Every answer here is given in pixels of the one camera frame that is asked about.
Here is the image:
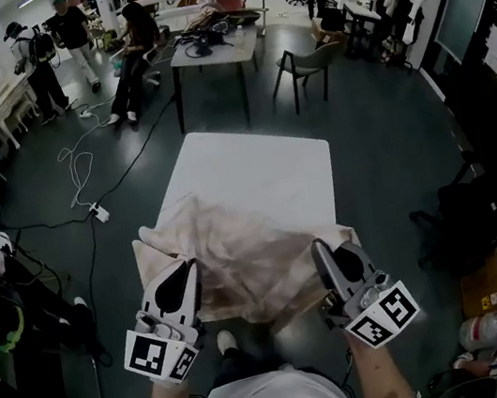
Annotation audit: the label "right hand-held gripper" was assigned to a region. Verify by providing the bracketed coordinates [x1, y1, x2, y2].
[308, 222, 427, 359]

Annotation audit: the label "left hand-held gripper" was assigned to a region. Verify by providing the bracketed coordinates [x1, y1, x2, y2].
[108, 257, 218, 392]

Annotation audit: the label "beige checked cloth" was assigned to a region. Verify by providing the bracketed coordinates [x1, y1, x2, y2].
[124, 164, 374, 353]

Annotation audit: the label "person's right forearm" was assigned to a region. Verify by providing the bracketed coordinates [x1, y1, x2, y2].
[342, 322, 421, 398]

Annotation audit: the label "person's white shoe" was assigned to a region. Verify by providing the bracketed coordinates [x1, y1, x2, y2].
[214, 328, 239, 357]

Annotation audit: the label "person's dark trousers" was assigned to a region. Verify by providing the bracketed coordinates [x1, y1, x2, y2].
[206, 330, 338, 398]

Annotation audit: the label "black bag pile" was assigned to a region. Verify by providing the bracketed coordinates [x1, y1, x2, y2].
[399, 144, 497, 278]

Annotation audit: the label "large clear water bottle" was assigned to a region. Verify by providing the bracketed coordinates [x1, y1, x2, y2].
[454, 310, 497, 355]

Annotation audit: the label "grey chair black legs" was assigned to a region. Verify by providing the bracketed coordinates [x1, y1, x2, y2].
[264, 39, 352, 119]

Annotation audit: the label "open cardboard box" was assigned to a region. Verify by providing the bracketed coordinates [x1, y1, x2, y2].
[309, 12, 349, 52]

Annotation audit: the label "white office chair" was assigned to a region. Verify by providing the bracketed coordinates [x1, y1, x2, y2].
[138, 40, 174, 88]

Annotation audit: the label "grey table black legs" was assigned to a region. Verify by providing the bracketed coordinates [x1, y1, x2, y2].
[165, 24, 275, 135]

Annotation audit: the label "white vanity desk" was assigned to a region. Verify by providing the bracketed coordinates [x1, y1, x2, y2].
[0, 71, 47, 153]

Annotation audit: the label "clear bottle yellow liquid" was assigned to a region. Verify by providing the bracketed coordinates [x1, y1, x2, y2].
[233, 24, 248, 51]

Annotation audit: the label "white table black legs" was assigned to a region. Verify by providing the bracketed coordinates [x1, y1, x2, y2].
[337, 0, 390, 62]

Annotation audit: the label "glass board panel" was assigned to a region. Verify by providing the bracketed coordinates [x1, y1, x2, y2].
[426, 0, 497, 69]

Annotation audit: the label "long black cable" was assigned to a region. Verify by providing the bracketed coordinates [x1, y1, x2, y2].
[0, 94, 196, 238]
[75, 218, 113, 317]

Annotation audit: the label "black metal frame chair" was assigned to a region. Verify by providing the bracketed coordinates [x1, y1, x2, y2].
[40, 339, 102, 398]

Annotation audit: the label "white cable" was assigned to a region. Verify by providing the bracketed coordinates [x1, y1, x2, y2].
[47, 92, 135, 212]

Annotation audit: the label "black headset with cables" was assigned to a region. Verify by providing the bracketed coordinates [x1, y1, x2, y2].
[178, 20, 236, 62]

